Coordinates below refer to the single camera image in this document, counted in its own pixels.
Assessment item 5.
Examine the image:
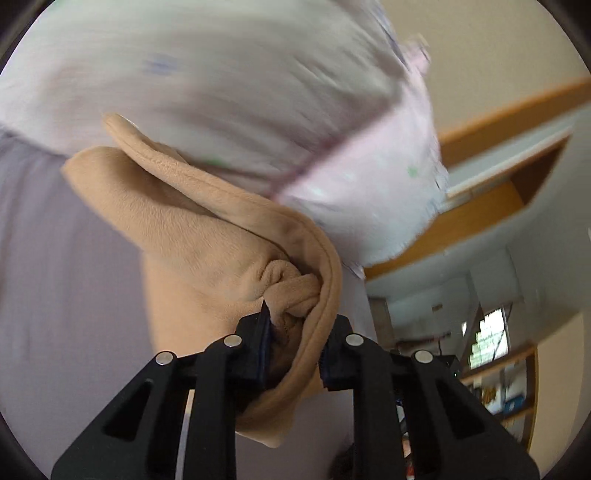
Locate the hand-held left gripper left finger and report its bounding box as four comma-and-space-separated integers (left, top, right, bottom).
51, 299, 274, 480

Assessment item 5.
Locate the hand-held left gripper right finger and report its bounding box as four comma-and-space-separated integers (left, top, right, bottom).
320, 316, 541, 480

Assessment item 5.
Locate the tan fleece garment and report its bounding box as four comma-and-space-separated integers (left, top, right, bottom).
60, 113, 345, 449

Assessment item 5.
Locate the wooden bookshelf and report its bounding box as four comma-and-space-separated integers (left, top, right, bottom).
461, 344, 540, 452

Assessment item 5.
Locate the wooden beam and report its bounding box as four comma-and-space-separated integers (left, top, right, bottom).
438, 78, 591, 163

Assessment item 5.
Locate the window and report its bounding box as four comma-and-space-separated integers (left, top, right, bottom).
468, 308, 511, 370

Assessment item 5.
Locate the pale pink printed cloth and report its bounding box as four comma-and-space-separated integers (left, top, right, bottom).
0, 0, 451, 278

